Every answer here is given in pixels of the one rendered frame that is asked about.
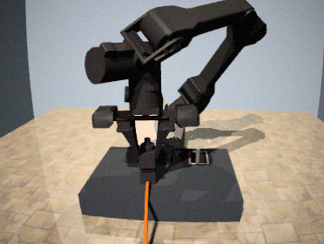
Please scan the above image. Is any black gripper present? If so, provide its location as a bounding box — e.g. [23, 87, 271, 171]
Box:
[91, 77, 200, 160]

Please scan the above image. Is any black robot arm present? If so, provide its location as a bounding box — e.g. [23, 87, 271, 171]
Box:
[84, 0, 267, 113]

